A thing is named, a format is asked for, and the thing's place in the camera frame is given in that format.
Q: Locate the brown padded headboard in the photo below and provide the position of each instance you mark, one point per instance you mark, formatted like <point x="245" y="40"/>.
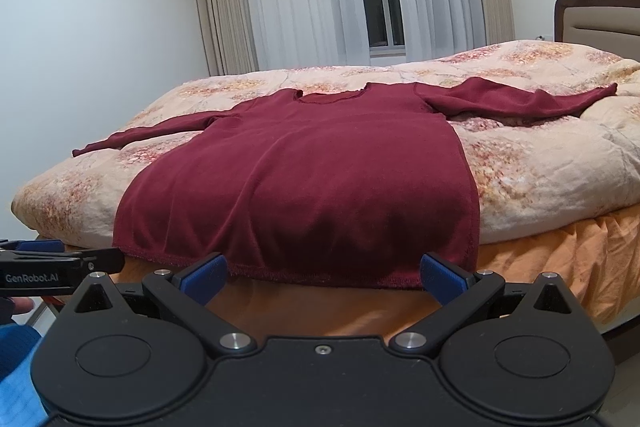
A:
<point x="620" y="17"/>

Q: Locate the orange bed sheet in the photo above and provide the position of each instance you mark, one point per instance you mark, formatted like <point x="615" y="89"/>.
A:
<point x="597" y="258"/>

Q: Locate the person left hand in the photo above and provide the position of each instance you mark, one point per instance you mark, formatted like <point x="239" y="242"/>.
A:
<point x="22" y="305"/>

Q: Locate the floral peach quilt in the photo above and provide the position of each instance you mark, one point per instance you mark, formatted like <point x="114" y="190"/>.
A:
<point x="531" y="178"/>

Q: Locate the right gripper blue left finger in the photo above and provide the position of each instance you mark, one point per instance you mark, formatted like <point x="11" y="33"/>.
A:
<point x="181" y="298"/>

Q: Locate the blue sleeve forearm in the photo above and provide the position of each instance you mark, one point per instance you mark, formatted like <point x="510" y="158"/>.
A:
<point x="20" y="405"/>

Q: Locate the dark red knit sweater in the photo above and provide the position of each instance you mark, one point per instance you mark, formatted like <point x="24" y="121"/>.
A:
<point x="345" y="189"/>

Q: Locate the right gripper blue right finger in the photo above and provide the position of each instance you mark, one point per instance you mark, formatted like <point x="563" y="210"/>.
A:
<point x="464" y="297"/>

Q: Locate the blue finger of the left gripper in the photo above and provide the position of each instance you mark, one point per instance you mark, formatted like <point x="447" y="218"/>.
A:
<point x="35" y="246"/>

